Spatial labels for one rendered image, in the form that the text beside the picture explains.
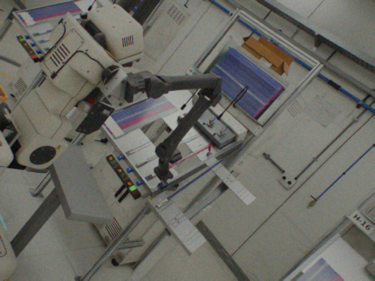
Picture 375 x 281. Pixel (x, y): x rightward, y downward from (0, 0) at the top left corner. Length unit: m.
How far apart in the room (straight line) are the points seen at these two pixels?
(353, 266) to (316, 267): 0.20
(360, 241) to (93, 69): 1.68
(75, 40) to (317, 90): 2.82
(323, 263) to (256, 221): 1.81
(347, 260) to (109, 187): 1.57
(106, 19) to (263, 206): 2.73
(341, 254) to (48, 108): 1.58
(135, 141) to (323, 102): 2.20
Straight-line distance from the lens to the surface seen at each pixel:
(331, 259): 1.95
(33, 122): 1.46
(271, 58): 2.65
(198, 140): 2.13
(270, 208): 3.61
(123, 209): 2.39
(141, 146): 2.07
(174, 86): 1.39
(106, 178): 2.52
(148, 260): 2.01
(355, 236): 2.17
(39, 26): 3.19
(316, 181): 3.53
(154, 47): 3.26
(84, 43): 1.31
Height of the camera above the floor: 1.42
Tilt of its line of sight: 12 degrees down
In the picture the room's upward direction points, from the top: 41 degrees clockwise
